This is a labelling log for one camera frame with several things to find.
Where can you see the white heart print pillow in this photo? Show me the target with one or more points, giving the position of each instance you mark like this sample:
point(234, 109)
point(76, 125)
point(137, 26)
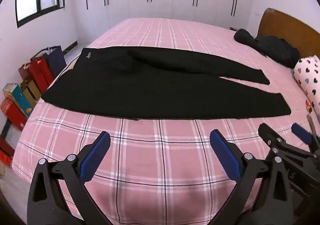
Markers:
point(310, 77)

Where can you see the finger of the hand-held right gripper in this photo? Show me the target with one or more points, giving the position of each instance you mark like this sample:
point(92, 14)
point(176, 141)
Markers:
point(270, 135)
point(301, 132)

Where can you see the bed with pink plaid sheet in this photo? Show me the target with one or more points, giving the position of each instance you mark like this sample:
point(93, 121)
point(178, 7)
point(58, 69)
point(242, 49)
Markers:
point(162, 145)

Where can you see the brown gold box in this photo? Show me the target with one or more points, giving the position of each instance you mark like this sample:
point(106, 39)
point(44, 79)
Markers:
point(31, 90)

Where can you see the brown wooden headboard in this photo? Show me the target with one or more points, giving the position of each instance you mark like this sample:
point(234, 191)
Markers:
point(287, 27)

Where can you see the black jacket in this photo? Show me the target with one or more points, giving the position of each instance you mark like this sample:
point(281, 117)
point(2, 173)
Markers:
point(277, 49)

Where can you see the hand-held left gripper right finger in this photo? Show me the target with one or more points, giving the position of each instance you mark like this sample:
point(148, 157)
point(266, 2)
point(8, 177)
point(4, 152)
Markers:
point(225, 155)

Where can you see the teal cardboard box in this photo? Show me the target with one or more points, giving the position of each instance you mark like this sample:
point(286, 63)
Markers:
point(18, 98)

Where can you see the small red packet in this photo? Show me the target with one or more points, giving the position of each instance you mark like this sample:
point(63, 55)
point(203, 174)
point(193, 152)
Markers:
point(309, 106)

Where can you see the black pants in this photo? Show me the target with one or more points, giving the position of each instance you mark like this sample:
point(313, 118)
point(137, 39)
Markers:
point(150, 85)

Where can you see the red gift bag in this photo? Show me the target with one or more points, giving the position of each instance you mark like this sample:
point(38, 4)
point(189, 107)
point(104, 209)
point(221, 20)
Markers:
point(31, 76)
point(45, 70)

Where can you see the dark blue gift bag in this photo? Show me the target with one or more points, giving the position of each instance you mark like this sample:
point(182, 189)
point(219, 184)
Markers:
point(57, 60)

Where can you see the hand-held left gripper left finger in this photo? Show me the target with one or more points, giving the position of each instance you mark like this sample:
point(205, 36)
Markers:
point(95, 157)

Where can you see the red cardboard box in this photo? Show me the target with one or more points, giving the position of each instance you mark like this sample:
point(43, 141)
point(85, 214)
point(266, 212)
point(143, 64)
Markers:
point(12, 115)

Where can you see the flat red box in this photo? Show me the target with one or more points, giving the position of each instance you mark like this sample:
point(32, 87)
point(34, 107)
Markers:
point(6, 151)

